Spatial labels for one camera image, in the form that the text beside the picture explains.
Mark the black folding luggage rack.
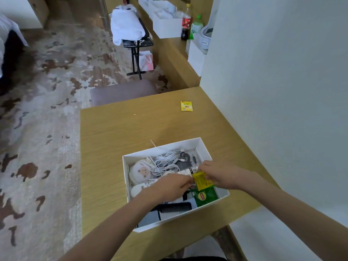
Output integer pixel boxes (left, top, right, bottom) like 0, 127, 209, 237
122, 17, 154, 80

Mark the white round plush toy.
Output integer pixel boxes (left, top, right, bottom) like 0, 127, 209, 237
129, 159, 156, 186

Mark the white tube with print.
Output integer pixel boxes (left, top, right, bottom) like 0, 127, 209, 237
141, 166, 199, 188

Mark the white folded towel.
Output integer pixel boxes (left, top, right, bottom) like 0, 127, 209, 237
109, 5, 146, 46

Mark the pink and white paper bag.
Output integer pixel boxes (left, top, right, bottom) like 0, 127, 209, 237
139, 50, 154, 72

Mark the black comb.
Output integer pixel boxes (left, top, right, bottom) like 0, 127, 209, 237
151, 202, 192, 214

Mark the white square box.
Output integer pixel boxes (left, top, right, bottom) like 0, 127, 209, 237
188, 39, 207, 77

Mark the white cardboard box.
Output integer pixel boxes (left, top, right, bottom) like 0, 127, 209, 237
122, 137, 230, 233

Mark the black adapter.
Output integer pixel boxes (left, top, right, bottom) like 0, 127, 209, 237
177, 152, 192, 167

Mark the white open storage box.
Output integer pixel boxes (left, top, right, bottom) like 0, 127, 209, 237
152, 10, 183, 39

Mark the person's right hand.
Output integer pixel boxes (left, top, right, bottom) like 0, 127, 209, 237
198, 160, 246, 190

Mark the white bed linen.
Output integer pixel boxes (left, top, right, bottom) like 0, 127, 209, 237
0, 13, 29, 79

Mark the person's left hand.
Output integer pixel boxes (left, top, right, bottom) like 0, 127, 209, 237
151, 173, 195, 202

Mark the white electric kettle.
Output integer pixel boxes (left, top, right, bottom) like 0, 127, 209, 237
196, 9, 218, 55

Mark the green tea bag packet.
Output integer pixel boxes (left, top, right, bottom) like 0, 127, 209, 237
191, 187, 219, 207

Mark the person's left forearm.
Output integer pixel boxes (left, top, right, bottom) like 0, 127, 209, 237
58, 187, 161, 261

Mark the white coiled cable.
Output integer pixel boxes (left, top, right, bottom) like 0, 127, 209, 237
150, 150, 186, 177

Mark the person's right forearm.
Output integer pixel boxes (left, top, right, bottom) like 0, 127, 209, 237
239, 171, 348, 261

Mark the dark cola bottle red label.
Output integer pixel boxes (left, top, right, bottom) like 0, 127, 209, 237
181, 4, 192, 41

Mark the grey upholstered stool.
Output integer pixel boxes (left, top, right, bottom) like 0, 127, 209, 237
90, 79, 158, 107

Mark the green tea bottle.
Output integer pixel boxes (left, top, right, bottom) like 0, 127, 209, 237
189, 14, 204, 40

